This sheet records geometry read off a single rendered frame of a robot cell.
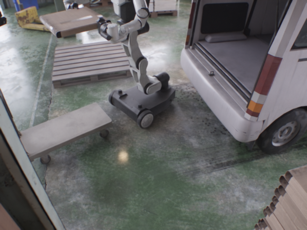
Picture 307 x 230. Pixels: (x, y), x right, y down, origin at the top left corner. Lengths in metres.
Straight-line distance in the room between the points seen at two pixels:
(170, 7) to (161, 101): 3.59
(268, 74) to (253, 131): 0.52
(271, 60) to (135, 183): 1.42
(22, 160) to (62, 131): 2.00
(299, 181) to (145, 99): 2.05
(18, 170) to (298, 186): 0.88
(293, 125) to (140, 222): 1.58
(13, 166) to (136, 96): 2.43
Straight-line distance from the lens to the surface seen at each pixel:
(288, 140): 2.63
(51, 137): 2.44
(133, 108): 2.59
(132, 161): 2.33
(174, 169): 2.28
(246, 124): 2.06
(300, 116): 2.41
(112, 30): 1.66
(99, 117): 2.52
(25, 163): 0.49
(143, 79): 2.63
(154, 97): 2.78
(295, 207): 1.08
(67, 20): 2.01
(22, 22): 6.11
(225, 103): 2.21
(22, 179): 0.49
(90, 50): 4.12
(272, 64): 1.83
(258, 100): 1.95
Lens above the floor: 1.78
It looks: 39 degrees down
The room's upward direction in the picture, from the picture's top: straight up
